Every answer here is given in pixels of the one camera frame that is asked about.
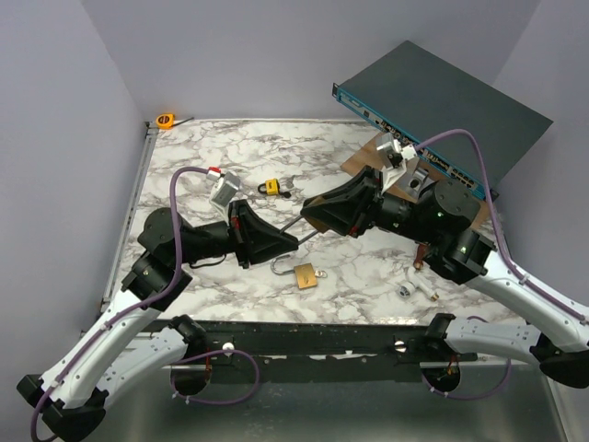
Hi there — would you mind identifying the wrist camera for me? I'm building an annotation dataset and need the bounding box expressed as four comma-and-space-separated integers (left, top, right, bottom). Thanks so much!
206, 168, 241, 208
375, 133, 417, 169

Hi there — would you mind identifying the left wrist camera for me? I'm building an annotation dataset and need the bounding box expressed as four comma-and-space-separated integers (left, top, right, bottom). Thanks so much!
206, 168, 241, 208

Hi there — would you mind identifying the orange tape measure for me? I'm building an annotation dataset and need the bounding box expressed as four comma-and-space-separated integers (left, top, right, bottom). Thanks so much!
155, 112, 194, 130

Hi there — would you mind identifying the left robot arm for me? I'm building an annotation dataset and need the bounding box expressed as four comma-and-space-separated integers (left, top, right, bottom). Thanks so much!
17, 200, 299, 441

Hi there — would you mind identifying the blue network switch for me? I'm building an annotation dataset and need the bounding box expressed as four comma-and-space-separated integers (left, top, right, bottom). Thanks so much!
332, 41, 552, 199

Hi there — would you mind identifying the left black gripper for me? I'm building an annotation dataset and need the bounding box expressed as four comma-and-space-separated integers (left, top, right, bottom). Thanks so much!
174, 198, 299, 267

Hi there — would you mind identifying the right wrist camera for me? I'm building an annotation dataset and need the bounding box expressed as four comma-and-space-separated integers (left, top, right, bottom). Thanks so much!
375, 133, 417, 169

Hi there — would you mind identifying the yellow padlock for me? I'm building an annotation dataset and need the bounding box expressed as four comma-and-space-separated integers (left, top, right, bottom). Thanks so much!
257, 179, 281, 196

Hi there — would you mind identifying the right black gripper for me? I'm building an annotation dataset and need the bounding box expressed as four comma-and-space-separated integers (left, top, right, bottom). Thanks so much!
302, 164, 437, 244

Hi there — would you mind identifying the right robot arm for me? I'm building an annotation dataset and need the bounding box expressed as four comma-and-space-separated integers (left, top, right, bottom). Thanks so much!
300, 167, 588, 389

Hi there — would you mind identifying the small silver ring part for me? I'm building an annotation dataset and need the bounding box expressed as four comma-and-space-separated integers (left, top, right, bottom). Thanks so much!
398, 285, 412, 299

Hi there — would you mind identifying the open brass padlock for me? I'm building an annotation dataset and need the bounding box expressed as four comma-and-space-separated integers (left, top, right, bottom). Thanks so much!
271, 255, 319, 290

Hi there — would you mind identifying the black mounting rail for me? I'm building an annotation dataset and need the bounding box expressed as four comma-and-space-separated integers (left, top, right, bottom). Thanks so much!
151, 320, 479, 384

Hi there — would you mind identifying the silver metal bracket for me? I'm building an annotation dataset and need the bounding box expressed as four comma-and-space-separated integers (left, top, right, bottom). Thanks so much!
397, 160, 434, 200

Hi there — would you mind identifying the wooden board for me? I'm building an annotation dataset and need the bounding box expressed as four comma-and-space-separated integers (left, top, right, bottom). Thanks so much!
341, 133, 497, 231

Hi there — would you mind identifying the long shackle brass padlock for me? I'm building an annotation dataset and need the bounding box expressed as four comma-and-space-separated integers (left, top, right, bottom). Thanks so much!
280, 215, 319, 245

